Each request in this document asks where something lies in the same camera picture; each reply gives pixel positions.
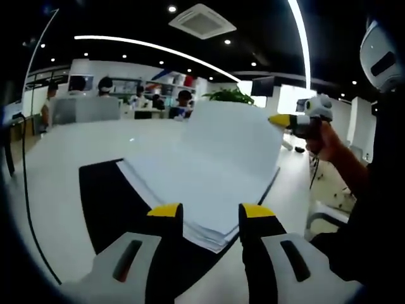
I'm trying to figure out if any grey desk partition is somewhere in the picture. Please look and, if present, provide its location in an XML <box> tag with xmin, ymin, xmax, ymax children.
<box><xmin>50</xmin><ymin>96</ymin><xmax>123</xmax><ymax>125</ymax></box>

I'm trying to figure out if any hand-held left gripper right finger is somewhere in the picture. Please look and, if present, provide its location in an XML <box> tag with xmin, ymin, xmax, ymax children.
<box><xmin>239</xmin><ymin>202</ymin><xmax>365</xmax><ymax>304</ymax></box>

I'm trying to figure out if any white bound document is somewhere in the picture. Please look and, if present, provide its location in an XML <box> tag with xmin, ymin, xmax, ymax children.
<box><xmin>115</xmin><ymin>100</ymin><xmax>284</xmax><ymax>253</ymax></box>

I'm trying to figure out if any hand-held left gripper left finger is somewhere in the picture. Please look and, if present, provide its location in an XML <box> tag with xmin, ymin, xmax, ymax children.
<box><xmin>61</xmin><ymin>202</ymin><xmax>184</xmax><ymax>304</ymax></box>

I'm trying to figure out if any black screen on stand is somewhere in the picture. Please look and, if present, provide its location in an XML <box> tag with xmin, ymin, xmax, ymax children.
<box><xmin>251</xmin><ymin>75</ymin><xmax>275</xmax><ymax>96</ymax></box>

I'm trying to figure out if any curved ceiling light strip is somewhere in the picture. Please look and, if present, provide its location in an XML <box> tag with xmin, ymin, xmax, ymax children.
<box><xmin>74</xmin><ymin>34</ymin><xmax>241</xmax><ymax>84</ymax></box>

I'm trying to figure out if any straight ceiling light strip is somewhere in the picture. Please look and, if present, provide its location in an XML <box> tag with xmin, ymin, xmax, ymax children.
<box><xmin>287</xmin><ymin>0</ymin><xmax>313</xmax><ymax>92</ymax></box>

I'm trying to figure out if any person's right hand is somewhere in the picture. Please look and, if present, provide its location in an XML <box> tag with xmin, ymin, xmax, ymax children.
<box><xmin>306</xmin><ymin>120</ymin><xmax>342</xmax><ymax>162</ymax></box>

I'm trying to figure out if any white side table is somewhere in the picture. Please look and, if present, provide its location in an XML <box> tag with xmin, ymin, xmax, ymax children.
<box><xmin>0</xmin><ymin>107</ymin><xmax>26</xmax><ymax>178</ymax></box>

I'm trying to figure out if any white chair armrest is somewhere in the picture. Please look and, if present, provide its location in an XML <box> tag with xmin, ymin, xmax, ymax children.
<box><xmin>305</xmin><ymin>201</ymin><xmax>351</xmax><ymax>238</ymax></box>

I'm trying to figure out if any ceiling air vent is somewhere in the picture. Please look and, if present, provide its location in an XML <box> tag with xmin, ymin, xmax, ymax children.
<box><xmin>168</xmin><ymin>3</ymin><xmax>237</xmax><ymax>41</ymax></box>

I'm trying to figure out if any black desk mat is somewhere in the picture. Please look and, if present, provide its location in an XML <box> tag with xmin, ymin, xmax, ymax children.
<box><xmin>78</xmin><ymin>159</ymin><xmax>281</xmax><ymax>304</ymax></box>

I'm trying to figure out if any potted green plant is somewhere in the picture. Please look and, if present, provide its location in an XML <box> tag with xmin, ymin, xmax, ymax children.
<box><xmin>202</xmin><ymin>87</ymin><xmax>256</xmax><ymax>107</ymax></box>

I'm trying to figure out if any wall display screen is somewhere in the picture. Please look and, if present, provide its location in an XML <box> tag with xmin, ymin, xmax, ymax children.
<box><xmin>68</xmin><ymin>75</ymin><xmax>95</xmax><ymax>92</ymax></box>

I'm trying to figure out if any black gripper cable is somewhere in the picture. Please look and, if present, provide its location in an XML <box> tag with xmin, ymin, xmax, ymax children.
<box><xmin>309</xmin><ymin>155</ymin><xmax>320</xmax><ymax>189</ymax></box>

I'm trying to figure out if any white chest-worn device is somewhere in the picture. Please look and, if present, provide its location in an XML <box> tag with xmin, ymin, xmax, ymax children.
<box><xmin>359</xmin><ymin>19</ymin><xmax>404</xmax><ymax>92</ymax></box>

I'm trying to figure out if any black monitor cable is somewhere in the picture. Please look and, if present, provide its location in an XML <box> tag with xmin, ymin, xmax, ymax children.
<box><xmin>17</xmin><ymin>115</ymin><xmax>63</xmax><ymax>285</ymax></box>

